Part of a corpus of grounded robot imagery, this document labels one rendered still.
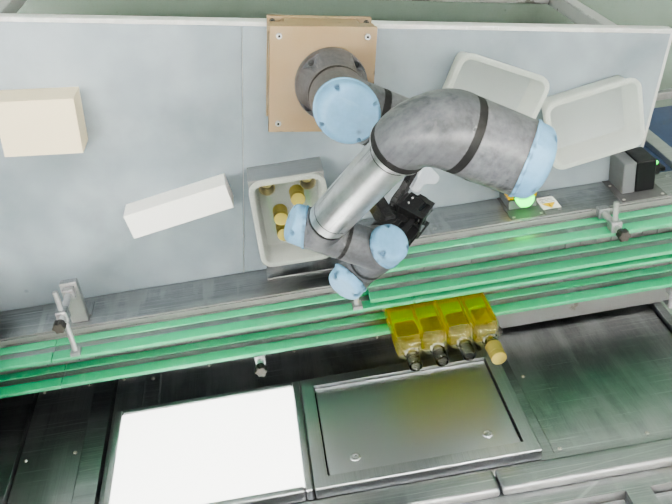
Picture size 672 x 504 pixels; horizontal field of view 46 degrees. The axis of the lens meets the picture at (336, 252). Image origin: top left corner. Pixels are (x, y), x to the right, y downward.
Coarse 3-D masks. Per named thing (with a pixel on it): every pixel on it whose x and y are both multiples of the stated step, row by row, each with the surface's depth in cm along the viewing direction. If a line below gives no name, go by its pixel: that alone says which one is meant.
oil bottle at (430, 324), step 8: (416, 304) 184; (424, 304) 183; (432, 304) 183; (416, 312) 181; (424, 312) 181; (432, 312) 181; (416, 320) 180; (424, 320) 178; (432, 320) 178; (440, 320) 178; (424, 328) 176; (432, 328) 176; (440, 328) 175; (424, 336) 174; (432, 336) 174; (440, 336) 174; (424, 344) 175; (432, 344) 173
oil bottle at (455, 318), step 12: (444, 300) 183; (456, 300) 183; (444, 312) 180; (456, 312) 179; (444, 324) 178; (456, 324) 175; (468, 324) 175; (456, 336) 174; (468, 336) 174; (456, 348) 176
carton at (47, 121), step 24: (0, 96) 165; (24, 96) 165; (48, 96) 165; (72, 96) 164; (0, 120) 164; (24, 120) 164; (48, 120) 165; (72, 120) 166; (24, 144) 167; (48, 144) 168; (72, 144) 168
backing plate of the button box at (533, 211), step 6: (498, 198) 196; (504, 204) 193; (510, 210) 190; (516, 210) 190; (522, 210) 189; (528, 210) 189; (534, 210) 189; (540, 210) 188; (510, 216) 188; (516, 216) 187; (522, 216) 187; (528, 216) 187; (534, 216) 186
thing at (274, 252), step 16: (288, 176) 177; (304, 176) 177; (320, 176) 178; (256, 192) 183; (288, 192) 186; (304, 192) 187; (320, 192) 182; (256, 208) 180; (272, 208) 188; (288, 208) 189; (256, 224) 182; (272, 224) 190; (272, 240) 192; (272, 256) 189; (288, 256) 189; (304, 256) 188; (320, 256) 188
